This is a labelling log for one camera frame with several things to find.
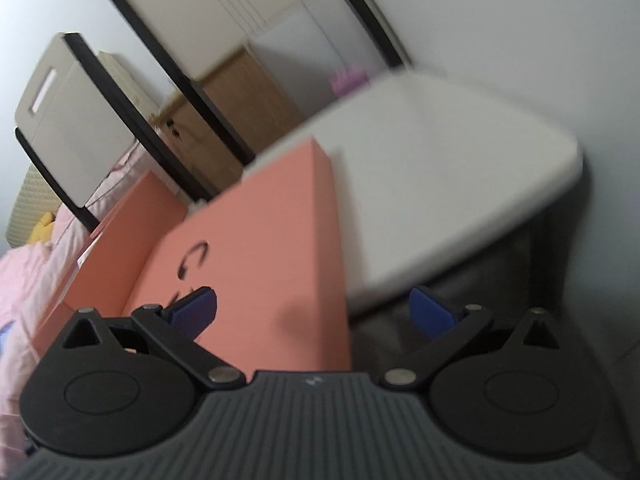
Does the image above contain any orange box lid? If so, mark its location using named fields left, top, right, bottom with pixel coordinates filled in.
left=122, top=138, right=352, bottom=372

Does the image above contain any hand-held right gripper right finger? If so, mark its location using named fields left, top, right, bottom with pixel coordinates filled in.
left=377, top=285, right=559, bottom=391

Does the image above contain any beige quilted headboard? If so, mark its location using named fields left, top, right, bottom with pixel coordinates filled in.
left=5, top=164, right=64, bottom=249

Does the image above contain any pink tissue box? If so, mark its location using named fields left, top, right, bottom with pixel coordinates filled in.
left=329, top=64, right=369, bottom=96

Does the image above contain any orange cardboard box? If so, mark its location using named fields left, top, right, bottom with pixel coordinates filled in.
left=30, top=170, right=192, bottom=357

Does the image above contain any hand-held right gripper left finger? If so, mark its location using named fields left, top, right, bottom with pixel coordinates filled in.
left=60, top=286, right=248, bottom=393

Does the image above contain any yellow plush toy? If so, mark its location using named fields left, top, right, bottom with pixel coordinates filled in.
left=27, top=211, right=56, bottom=246

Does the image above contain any wooden nightstand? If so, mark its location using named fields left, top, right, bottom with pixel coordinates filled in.
left=150, top=45, right=307, bottom=197

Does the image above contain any white desktop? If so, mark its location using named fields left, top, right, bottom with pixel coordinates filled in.
left=240, top=67, right=585, bottom=319

